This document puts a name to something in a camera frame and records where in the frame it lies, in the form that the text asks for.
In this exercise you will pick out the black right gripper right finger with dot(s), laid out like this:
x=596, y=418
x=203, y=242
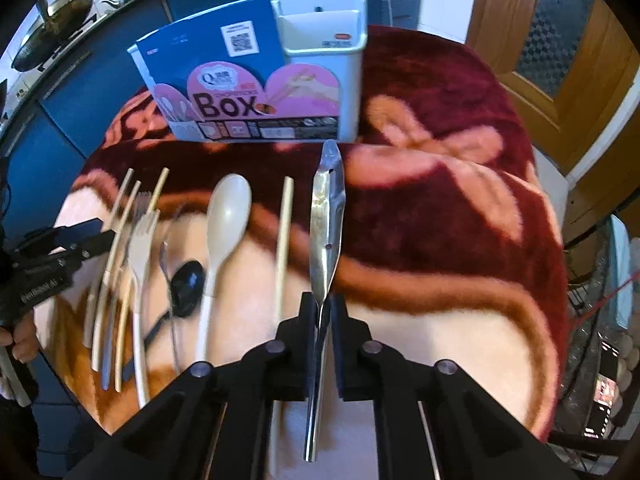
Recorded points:
x=364, y=367

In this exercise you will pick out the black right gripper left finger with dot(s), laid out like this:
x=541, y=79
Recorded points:
x=279, y=368

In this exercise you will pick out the silver metal spoon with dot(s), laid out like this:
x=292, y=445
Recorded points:
x=328, y=201

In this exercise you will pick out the person's left hand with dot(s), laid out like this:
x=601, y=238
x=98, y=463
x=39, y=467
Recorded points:
x=23, y=339

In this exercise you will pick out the beige chopstick left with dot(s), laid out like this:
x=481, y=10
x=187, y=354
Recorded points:
x=92, y=298

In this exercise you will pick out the beige chopstick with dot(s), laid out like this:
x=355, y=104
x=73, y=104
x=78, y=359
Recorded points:
x=107, y=278
x=92, y=298

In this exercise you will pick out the bamboo chopstick middle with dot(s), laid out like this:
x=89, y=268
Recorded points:
x=144, y=202

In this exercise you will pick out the bamboo chopstick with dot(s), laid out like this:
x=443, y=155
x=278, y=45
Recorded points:
x=282, y=246
x=144, y=202

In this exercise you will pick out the beige plastic fork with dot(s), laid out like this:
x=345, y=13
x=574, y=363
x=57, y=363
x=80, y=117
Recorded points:
x=139, y=256

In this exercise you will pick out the black spoon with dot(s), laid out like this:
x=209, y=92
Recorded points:
x=186, y=288

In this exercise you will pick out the bamboo chopstick right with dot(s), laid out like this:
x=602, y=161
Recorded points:
x=282, y=246

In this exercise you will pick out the beige plastic spoon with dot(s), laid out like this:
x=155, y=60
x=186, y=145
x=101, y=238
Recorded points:
x=227, y=216

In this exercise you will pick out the red floral blanket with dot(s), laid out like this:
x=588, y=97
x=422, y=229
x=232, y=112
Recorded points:
x=451, y=248

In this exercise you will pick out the steel wok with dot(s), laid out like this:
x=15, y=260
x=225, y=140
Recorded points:
x=57, y=23

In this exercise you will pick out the white utensil holder box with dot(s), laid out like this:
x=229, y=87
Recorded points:
x=259, y=71

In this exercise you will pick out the wooden door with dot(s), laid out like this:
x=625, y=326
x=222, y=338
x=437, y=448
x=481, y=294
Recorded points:
x=566, y=64

